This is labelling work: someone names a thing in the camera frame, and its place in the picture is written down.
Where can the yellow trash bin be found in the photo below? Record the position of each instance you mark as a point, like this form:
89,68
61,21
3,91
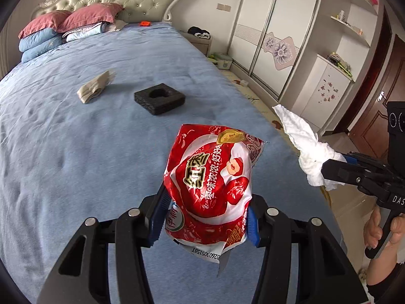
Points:
326,196

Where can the right forearm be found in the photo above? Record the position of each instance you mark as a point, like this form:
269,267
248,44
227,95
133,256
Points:
379,269

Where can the pink pillow right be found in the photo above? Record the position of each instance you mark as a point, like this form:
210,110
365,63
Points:
92,14

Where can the small orange object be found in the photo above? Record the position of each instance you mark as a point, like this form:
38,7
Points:
145,24

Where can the pink pillow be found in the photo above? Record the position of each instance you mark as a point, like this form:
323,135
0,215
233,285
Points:
92,14
49,20

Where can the pink pillow left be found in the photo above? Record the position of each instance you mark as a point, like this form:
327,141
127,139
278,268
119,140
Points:
49,20

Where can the white tissue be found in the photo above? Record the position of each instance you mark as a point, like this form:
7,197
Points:
313,153

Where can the grey nightstand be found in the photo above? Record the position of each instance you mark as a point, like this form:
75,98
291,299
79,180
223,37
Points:
203,45

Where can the white blue folded quilt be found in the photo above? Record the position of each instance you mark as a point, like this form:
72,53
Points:
84,32

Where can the wall light switch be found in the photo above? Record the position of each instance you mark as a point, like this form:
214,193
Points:
224,7

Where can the dark brown wooden door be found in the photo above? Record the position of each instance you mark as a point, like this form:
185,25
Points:
370,135

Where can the blue bed blanket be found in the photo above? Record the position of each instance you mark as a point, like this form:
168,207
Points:
63,161

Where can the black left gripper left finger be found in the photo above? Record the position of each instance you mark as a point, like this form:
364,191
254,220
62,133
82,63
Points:
80,275

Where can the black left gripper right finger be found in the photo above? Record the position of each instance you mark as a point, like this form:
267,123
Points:
324,273

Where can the white corner shelf cabinet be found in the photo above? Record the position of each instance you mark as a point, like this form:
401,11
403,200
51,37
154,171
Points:
337,57

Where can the red jujube milk bag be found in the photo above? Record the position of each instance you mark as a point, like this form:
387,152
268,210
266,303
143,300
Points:
208,177

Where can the white sliding wardrobe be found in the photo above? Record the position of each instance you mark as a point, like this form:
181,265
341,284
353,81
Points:
268,37

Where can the green storage box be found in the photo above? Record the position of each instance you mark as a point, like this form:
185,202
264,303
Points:
223,61

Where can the black foam square with hole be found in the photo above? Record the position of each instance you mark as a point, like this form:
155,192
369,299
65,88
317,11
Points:
159,99

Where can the black clothing on nightstand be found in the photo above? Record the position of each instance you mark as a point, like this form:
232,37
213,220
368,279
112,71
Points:
199,33

